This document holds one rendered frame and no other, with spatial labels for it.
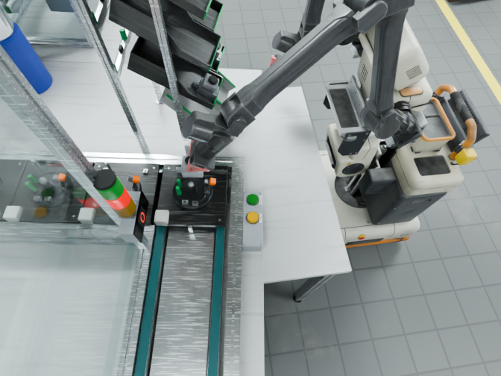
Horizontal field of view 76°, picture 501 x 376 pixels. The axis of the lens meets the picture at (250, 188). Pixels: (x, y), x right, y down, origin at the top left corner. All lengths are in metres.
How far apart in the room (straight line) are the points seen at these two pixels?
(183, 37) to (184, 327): 0.87
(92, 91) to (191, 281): 1.02
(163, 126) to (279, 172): 0.55
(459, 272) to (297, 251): 1.48
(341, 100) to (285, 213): 0.51
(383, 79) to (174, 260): 0.85
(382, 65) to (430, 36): 2.91
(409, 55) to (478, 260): 1.76
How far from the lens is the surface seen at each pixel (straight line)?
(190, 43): 1.02
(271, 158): 1.38
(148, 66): 1.05
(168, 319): 1.12
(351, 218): 1.99
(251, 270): 1.19
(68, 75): 1.84
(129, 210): 0.83
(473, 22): 4.28
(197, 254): 1.15
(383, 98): 1.02
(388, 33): 0.91
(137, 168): 1.27
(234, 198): 1.17
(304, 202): 1.30
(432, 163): 1.68
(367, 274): 2.22
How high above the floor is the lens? 2.02
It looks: 63 degrees down
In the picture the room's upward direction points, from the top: 6 degrees clockwise
